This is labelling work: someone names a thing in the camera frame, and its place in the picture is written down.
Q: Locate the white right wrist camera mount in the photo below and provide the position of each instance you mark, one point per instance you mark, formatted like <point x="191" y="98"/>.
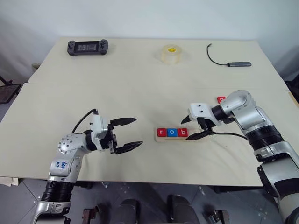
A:
<point x="201" y="110"/>

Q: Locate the red letter o block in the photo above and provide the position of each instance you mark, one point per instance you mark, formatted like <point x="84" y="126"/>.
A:
<point x="220" y="100"/>

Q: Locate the black framed stand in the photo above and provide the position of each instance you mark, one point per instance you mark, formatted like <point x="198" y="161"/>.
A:
<point x="8" y="92"/>

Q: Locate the clear tape roll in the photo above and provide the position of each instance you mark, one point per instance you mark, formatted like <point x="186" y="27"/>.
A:
<point x="171" y="54"/>

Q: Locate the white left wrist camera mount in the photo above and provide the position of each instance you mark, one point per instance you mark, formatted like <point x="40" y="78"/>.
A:
<point x="97" y="127"/>

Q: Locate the dark equipment at wall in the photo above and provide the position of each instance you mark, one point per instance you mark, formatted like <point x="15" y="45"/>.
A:
<point x="293" y="77"/>

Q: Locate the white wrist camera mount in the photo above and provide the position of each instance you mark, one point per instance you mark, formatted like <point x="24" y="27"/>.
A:
<point x="201" y="110"/>
<point x="97" y="127"/>

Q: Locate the grey usb hub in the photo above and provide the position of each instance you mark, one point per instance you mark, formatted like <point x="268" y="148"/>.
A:
<point x="238" y="64"/>

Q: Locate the red letter b block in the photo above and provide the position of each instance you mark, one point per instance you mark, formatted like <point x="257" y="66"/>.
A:
<point x="182" y="132"/>

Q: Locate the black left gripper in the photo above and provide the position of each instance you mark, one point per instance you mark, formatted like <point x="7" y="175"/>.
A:
<point x="113" y="142"/>

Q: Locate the black handheld game controller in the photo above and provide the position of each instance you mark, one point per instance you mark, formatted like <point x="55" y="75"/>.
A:
<point x="87" y="47"/>

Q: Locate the blue letter o block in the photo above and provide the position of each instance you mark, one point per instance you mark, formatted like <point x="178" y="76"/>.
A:
<point x="172" y="132"/>

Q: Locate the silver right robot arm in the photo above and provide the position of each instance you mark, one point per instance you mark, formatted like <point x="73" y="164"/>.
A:
<point x="254" y="116"/>

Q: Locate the wooden letter tray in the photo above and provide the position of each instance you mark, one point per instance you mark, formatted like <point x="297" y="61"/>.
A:
<point x="172" y="139"/>

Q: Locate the red letter r block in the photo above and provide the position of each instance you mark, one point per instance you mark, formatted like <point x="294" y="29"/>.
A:
<point x="161" y="132"/>

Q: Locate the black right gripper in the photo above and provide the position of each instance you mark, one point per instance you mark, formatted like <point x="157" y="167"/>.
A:
<point x="205" y="123"/>

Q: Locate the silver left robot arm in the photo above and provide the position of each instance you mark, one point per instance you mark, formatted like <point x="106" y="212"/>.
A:
<point x="70" y="145"/>

